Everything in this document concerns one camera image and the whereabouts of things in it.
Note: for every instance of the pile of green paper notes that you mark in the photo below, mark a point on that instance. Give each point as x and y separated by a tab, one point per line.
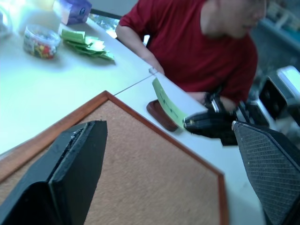
86	44

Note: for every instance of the person in red shirt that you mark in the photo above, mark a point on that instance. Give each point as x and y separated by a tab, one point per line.
199	47

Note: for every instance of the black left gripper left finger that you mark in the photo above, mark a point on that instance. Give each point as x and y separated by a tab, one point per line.
70	178

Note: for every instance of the green paper note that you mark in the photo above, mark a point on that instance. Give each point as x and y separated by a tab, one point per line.
167	103

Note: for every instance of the clear tub of coloured pushpins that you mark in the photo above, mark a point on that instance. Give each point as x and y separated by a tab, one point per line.
41	43

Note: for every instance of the purple tissue box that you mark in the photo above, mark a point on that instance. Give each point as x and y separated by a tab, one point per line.
73	11

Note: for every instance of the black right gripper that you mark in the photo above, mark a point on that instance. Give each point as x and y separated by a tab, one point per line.
228	141

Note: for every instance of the small white block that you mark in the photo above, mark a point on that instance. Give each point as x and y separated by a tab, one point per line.
152	70

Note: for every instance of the cork board with wooden frame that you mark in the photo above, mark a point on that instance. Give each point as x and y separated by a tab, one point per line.
150	168

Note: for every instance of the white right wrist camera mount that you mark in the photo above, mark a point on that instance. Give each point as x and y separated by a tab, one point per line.
216	105

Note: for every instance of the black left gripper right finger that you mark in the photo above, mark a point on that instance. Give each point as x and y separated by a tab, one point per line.
272	173

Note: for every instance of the brown wooden block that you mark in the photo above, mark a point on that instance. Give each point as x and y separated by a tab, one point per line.
159	115

